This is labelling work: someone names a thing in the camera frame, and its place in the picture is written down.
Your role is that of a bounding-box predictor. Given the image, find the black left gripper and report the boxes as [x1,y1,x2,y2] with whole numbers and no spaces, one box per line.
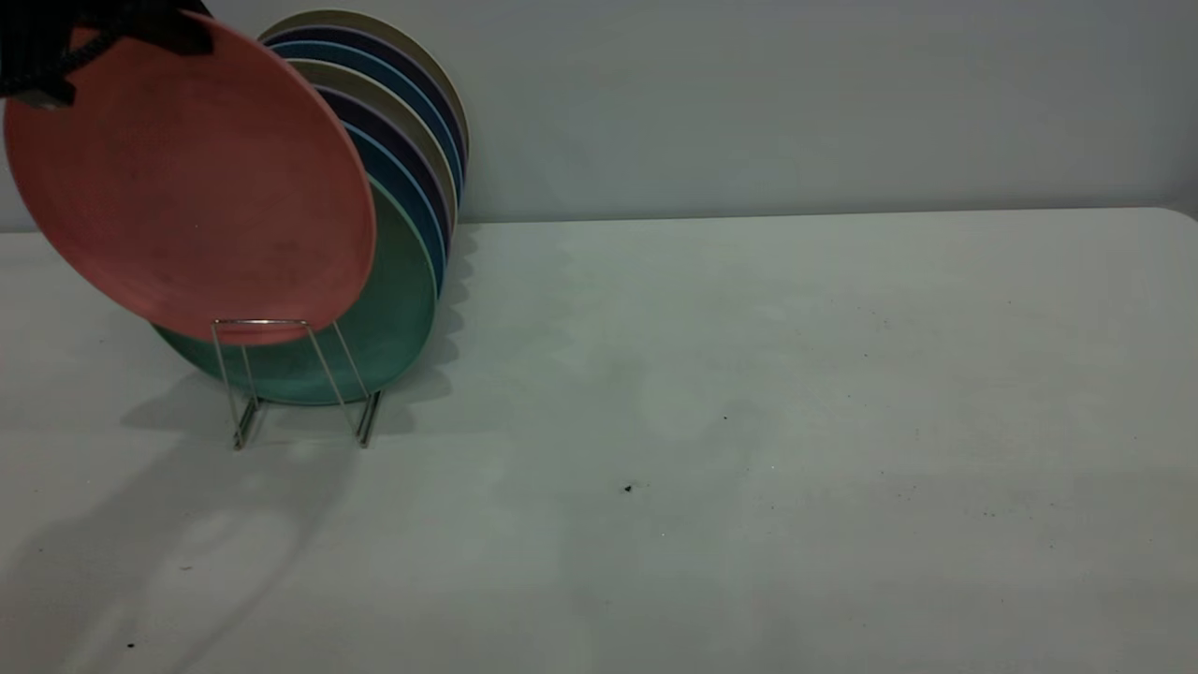
[0,0,215,109]

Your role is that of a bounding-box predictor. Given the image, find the pink plate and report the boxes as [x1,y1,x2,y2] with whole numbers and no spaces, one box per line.
[3,9,377,345]

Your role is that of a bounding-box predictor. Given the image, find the blue plate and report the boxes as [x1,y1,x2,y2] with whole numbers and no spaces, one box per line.
[265,41,464,199]
[344,122,448,297]

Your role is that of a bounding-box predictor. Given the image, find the beige plate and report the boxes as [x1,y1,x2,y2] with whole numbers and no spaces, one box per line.
[257,10,471,171]
[285,60,460,231]

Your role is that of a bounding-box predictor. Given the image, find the dark purple plate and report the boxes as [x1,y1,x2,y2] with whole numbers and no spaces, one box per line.
[260,26,467,171]
[316,86,454,256]

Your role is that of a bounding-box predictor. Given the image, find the green plate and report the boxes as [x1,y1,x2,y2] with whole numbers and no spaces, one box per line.
[154,178,439,406]

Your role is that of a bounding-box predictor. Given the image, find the metal wire plate rack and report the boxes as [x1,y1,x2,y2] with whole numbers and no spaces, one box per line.
[211,318,383,451]

